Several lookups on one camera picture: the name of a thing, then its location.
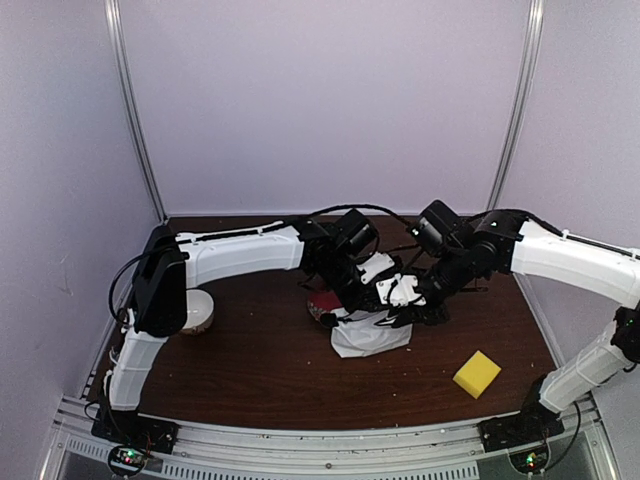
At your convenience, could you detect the white zipper pouch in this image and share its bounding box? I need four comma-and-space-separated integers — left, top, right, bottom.
318, 308, 413, 358

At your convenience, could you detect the yellow sponge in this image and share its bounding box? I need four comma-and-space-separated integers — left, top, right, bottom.
453, 350, 501, 399

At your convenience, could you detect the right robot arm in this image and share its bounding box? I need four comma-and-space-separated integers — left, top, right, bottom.
407, 200, 639, 442

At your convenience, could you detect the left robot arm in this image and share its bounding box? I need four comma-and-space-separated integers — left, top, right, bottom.
103, 209, 394, 444

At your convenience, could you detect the red floral plate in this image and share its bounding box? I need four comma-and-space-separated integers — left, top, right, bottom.
306, 291, 342, 322

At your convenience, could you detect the white ceramic bowl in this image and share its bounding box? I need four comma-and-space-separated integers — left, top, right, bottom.
180, 289, 215, 335

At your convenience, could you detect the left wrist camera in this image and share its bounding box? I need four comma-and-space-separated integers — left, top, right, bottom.
356, 252, 403, 284

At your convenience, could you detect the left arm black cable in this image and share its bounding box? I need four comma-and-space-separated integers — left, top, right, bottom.
299, 202, 416, 226

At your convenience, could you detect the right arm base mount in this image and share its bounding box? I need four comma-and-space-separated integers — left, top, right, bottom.
477, 407, 565, 453

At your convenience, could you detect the front aluminium rail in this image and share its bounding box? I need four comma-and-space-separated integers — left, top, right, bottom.
36, 397, 622, 479

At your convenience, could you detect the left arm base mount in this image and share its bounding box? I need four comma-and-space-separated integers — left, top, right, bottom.
91, 408, 179, 454

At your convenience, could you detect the right aluminium frame post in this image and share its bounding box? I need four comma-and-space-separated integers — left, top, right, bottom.
487, 0, 545, 209

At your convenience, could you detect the aluminium frame post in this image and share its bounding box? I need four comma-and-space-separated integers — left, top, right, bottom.
487, 0, 545, 209
104, 0, 168, 223

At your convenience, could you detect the left aluminium frame post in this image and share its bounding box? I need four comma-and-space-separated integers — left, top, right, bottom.
104, 0, 168, 223

